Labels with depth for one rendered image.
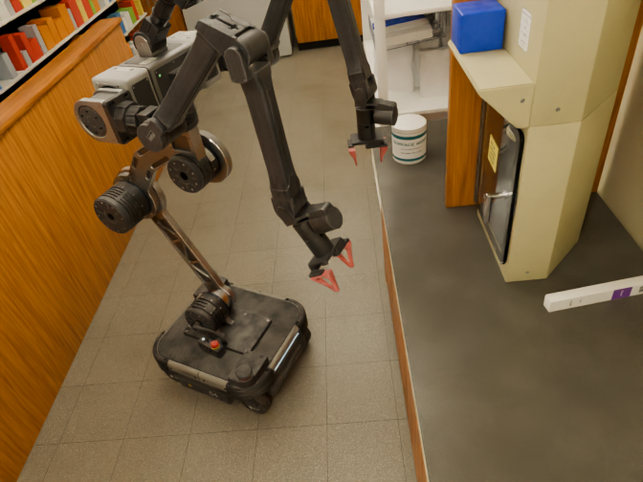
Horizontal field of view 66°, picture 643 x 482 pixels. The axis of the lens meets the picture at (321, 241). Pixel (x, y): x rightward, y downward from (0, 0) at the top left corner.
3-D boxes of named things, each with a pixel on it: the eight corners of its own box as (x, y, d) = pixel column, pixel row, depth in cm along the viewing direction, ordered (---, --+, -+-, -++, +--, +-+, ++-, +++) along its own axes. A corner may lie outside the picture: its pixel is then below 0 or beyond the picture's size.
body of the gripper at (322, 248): (344, 241, 130) (329, 219, 127) (328, 266, 123) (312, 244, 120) (327, 246, 134) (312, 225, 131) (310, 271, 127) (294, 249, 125)
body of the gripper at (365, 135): (384, 144, 157) (383, 123, 152) (352, 148, 158) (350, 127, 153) (381, 135, 162) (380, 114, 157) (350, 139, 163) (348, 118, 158)
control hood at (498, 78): (489, 72, 131) (493, 33, 125) (529, 128, 106) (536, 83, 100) (445, 77, 132) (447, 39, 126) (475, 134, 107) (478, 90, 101)
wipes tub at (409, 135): (423, 145, 198) (423, 111, 189) (429, 163, 188) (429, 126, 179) (390, 149, 199) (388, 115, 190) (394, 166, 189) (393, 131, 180)
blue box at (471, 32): (491, 35, 124) (494, -3, 119) (502, 49, 116) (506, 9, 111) (451, 41, 125) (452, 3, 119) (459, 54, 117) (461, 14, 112)
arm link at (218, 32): (228, -11, 99) (197, 4, 92) (277, 40, 101) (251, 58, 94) (158, 118, 131) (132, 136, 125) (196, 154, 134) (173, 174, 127)
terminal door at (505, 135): (477, 203, 157) (488, 81, 132) (504, 267, 134) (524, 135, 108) (475, 203, 157) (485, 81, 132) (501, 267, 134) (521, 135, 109)
